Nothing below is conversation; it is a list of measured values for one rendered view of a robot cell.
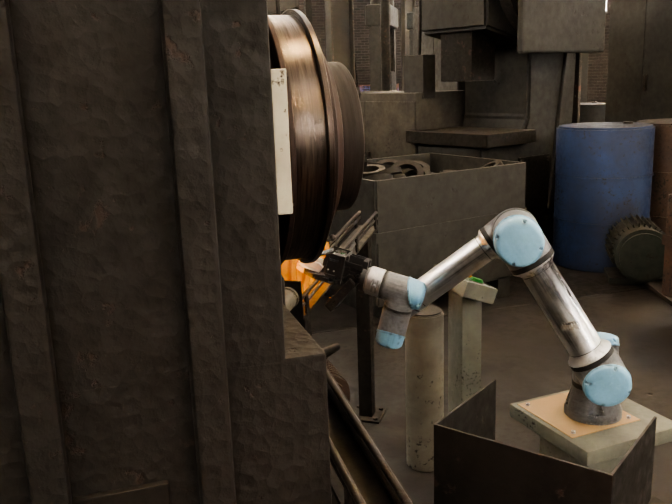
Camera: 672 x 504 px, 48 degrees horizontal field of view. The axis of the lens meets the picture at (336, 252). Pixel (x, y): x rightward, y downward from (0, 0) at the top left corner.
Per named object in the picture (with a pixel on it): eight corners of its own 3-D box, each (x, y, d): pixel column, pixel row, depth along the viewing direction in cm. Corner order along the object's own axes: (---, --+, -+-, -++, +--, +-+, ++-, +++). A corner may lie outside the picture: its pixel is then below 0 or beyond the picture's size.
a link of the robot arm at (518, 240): (631, 374, 195) (524, 199, 189) (644, 398, 181) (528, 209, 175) (589, 395, 198) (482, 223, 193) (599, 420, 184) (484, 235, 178)
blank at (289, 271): (275, 253, 192) (287, 253, 191) (295, 235, 206) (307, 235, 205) (282, 309, 197) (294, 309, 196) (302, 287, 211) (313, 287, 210)
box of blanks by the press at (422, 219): (377, 330, 370) (374, 174, 352) (295, 293, 438) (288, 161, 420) (525, 292, 423) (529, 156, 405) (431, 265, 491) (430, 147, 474)
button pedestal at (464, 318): (458, 470, 237) (459, 282, 223) (427, 437, 259) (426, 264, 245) (503, 461, 241) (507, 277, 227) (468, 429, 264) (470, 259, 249)
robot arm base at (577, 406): (587, 396, 216) (589, 364, 213) (633, 415, 203) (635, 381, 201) (552, 410, 208) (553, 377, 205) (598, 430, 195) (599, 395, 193)
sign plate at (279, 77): (277, 215, 94) (270, 68, 90) (240, 188, 119) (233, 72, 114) (295, 213, 95) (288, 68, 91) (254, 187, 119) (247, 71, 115)
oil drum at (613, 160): (587, 278, 449) (594, 127, 428) (533, 256, 504) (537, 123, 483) (669, 267, 466) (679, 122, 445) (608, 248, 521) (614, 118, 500)
